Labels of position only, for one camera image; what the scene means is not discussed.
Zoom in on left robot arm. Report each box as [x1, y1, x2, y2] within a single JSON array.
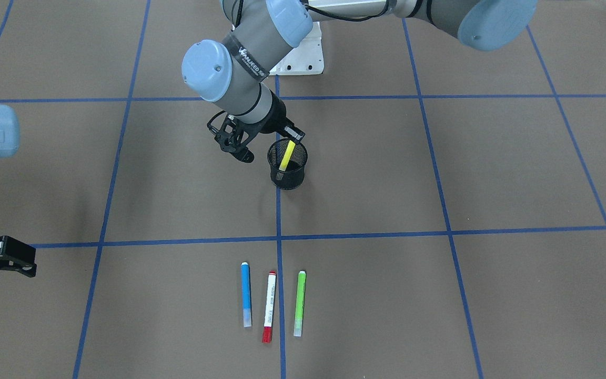
[[181, 1, 537, 163]]

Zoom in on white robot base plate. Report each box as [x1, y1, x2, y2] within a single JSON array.
[[270, 22, 325, 76]]

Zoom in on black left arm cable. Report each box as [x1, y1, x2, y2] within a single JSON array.
[[232, 0, 398, 24]]

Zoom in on white red-capped marker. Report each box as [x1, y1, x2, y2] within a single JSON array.
[[261, 271, 277, 344]]

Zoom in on green highlighter pen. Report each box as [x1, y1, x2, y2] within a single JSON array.
[[293, 271, 306, 337]]

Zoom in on yellow highlighter pen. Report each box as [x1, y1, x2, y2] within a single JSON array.
[[278, 140, 296, 172]]

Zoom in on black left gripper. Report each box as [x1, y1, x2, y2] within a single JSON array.
[[207, 97, 306, 163]]

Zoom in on blue marker pen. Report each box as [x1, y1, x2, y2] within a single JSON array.
[[240, 262, 252, 328]]

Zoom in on black mesh pen cup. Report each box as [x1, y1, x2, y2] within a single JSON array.
[[267, 138, 308, 191]]

